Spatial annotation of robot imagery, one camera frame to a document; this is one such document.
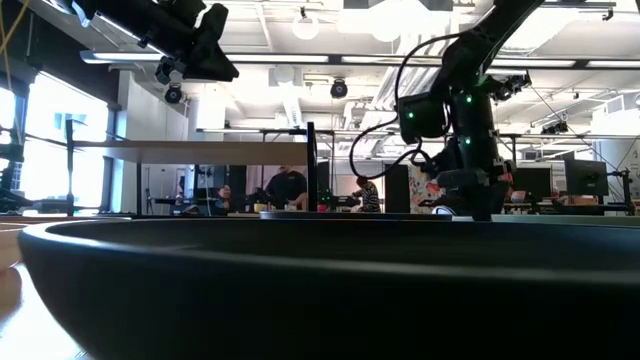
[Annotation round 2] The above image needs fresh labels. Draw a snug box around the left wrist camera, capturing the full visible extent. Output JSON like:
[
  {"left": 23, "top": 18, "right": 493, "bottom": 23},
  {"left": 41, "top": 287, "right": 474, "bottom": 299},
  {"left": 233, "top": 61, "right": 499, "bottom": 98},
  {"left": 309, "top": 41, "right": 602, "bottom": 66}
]
[{"left": 153, "top": 53, "right": 187, "bottom": 86}]

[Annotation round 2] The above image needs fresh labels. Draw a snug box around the round ceiling lamp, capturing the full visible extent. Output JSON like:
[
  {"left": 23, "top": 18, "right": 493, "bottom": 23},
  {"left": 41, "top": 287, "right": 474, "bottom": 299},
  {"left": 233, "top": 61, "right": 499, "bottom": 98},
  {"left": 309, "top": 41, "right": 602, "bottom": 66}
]
[{"left": 292, "top": 7, "right": 321, "bottom": 41}]

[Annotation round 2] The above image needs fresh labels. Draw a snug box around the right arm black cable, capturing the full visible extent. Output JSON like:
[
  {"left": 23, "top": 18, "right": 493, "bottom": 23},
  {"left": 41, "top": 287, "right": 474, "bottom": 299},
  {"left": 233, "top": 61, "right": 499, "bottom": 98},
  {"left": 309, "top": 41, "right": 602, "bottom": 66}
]
[{"left": 348, "top": 30, "right": 469, "bottom": 181}]

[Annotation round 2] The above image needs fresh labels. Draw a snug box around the floral patterned panel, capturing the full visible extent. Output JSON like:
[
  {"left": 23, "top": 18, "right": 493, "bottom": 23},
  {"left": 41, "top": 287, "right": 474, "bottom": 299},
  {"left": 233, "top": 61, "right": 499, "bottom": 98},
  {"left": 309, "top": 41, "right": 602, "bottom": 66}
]
[{"left": 408, "top": 164, "right": 446, "bottom": 214}]

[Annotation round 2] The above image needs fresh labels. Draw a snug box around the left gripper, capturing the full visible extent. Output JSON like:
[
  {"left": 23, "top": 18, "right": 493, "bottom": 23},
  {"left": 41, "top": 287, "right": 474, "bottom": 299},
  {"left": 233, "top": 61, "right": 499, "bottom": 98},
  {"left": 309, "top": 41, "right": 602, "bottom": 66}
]
[{"left": 119, "top": 0, "right": 240, "bottom": 83}]

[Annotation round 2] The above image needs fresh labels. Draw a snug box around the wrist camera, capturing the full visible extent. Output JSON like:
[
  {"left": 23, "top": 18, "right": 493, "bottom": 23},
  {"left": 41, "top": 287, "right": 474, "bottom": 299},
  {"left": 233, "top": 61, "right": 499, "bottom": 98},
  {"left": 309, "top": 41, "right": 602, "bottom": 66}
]
[
  {"left": 153, "top": 53, "right": 187, "bottom": 86},
  {"left": 437, "top": 168, "right": 490, "bottom": 190}
]

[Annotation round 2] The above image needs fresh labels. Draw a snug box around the black plate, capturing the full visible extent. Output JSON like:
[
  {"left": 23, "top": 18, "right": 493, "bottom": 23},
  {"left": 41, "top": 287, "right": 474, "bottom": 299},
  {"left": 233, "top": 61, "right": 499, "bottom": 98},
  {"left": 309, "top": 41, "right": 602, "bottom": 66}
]
[{"left": 17, "top": 217, "right": 640, "bottom": 360}]

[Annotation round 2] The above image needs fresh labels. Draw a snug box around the black dish rack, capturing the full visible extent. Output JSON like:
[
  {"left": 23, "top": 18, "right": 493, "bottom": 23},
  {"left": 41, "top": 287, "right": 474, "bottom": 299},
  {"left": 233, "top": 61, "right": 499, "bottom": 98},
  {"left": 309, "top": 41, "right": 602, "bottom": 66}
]
[{"left": 63, "top": 118, "right": 319, "bottom": 219}]

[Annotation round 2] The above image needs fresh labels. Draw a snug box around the black computer monitor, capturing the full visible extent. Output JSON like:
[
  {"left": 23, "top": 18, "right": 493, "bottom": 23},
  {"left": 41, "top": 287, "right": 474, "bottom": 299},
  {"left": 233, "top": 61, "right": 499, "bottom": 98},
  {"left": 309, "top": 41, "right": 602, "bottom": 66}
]
[
  {"left": 564, "top": 158, "right": 610, "bottom": 197},
  {"left": 513, "top": 167, "right": 553, "bottom": 199}
]

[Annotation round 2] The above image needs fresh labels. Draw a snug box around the person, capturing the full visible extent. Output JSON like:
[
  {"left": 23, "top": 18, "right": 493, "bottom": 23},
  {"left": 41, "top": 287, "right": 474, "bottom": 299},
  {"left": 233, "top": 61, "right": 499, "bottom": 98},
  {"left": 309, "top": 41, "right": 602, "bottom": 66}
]
[
  {"left": 352, "top": 175, "right": 382, "bottom": 214},
  {"left": 212, "top": 183, "right": 234, "bottom": 214},
  {"left": 264, "top": 167, "right": 309, "bottom": 211}
]

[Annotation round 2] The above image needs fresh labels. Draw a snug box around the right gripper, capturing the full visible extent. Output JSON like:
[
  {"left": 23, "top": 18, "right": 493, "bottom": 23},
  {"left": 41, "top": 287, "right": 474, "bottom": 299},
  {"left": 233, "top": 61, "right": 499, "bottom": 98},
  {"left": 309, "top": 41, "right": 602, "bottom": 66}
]
[{"left": 424, "top": 139, "right": 516, "bottom": 221}]

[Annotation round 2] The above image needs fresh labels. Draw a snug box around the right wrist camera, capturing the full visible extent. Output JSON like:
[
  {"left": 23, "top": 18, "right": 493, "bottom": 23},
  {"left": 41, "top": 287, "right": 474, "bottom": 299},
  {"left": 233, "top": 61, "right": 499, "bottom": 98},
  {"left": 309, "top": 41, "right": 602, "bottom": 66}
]
[{"left": 437, "top": 168, "right": 490, "bottom": 190}]

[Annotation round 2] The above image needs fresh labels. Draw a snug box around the black cabinet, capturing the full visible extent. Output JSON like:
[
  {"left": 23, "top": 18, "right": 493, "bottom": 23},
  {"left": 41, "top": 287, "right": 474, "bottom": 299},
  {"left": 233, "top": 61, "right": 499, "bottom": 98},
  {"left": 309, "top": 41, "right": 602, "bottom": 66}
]
[{"left": 383, "top": 163, "right": 411, "bottom": 214}]

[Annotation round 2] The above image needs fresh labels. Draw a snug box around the long ceiling light bar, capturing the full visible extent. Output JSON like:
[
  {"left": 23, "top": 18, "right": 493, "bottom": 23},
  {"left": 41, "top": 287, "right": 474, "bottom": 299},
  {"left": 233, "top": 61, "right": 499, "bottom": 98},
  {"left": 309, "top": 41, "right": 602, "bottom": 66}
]
[{"left": 79, "top": 49, "right": 640, "bottom": 69}]

